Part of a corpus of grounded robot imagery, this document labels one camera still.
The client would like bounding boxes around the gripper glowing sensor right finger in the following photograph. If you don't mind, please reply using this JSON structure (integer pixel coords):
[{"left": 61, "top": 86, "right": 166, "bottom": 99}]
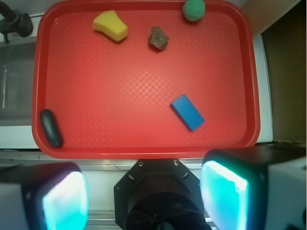
[{"left": 200, "top": 145, "right": 307, "bottom": 230}]

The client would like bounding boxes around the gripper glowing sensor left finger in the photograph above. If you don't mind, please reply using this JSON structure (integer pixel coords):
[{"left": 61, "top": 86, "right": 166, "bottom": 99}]
[{"left": 0, "top": 162, "right": 89, "bottom": 230}]

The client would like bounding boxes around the blue rectangular block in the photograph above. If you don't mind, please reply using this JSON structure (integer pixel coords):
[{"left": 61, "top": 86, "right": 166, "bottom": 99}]
[{"left": 170, "top": 94, "right": 205, "bottom": 131}]

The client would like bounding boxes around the black smooth oval stone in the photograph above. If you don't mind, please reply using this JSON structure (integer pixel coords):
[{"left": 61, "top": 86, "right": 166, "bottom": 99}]
[{"left": 40, "top": 109, "right": 63, "bottom": 149}]

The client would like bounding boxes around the red plastic tray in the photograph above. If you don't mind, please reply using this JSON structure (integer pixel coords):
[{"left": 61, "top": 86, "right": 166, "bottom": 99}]
[{"left": 32, "top": 0, "right": 260, "bottom": 159}]

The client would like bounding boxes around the dark metal clamp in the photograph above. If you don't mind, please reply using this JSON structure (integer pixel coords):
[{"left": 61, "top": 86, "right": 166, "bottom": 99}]
[{"left": 0, "top": 1, "right": 34, "bottom": 44}]

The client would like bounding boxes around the brown rough rock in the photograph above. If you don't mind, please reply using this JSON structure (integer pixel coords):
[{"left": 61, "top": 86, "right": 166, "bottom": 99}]
[{"left": 148, "top": 26, "right": 169, "bottom": 50}]

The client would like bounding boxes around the yellow sponge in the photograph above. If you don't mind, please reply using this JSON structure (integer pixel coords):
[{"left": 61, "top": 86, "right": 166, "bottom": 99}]
[{"left": 92, "top": 10, "right": 128, "bottom": 42}]

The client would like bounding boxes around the green textured ball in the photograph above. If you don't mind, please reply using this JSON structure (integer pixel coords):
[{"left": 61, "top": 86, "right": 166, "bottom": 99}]
[{"left": 182, "top": 0, "right": 206, "bottom": 22}]

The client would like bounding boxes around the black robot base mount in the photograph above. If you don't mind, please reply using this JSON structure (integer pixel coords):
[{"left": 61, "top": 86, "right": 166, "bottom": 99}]
[{"left": 114, "top": 159, "right": 211, "bottom": 230}]

